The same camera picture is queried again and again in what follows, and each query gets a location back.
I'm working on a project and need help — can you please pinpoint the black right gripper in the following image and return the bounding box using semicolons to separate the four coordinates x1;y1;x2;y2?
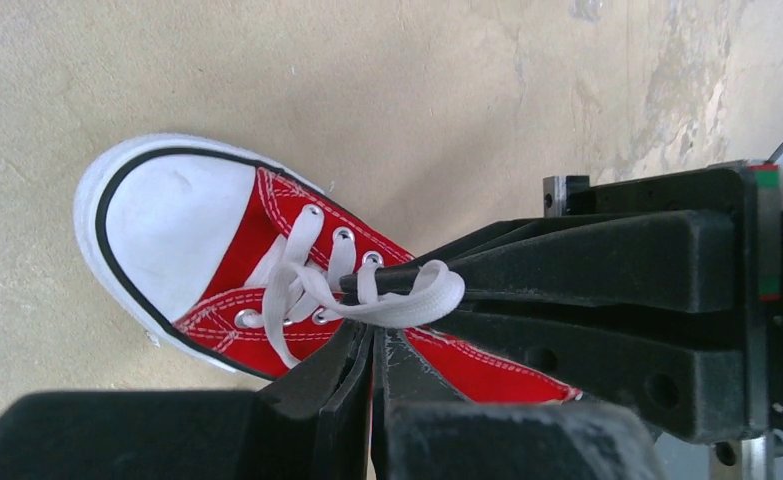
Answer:
377;161;783;479

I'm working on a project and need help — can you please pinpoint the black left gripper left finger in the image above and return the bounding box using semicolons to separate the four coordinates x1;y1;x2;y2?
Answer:
0;322;373;479

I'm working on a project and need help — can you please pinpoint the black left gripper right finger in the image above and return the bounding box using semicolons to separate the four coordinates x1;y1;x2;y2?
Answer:
371;329;665;479

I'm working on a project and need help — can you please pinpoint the white shoelace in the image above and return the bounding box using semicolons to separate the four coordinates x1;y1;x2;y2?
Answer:
235;204;465;368

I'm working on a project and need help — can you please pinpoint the red canvas sneaker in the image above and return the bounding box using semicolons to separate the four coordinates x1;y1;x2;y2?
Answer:
74;133;581;403

